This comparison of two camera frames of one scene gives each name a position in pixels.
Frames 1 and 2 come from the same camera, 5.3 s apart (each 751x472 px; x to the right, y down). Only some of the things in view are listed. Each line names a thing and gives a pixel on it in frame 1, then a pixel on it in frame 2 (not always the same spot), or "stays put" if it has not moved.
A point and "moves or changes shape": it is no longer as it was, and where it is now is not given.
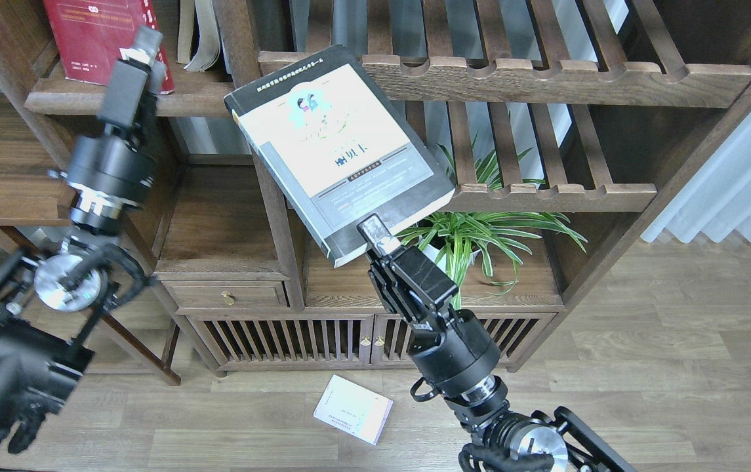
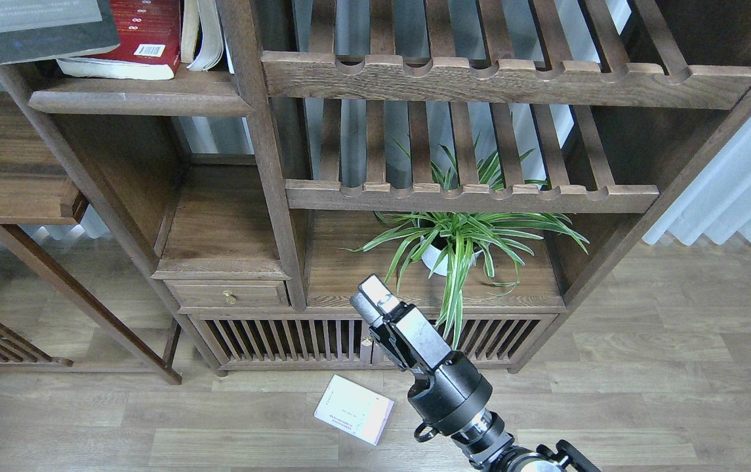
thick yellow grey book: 338,149 → 0,31
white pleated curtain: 747,184 stays put
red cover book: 90,33 moves or changes shape
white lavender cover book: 353,410 stays put
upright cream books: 199,40 stays put
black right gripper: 453,351 → 449,389
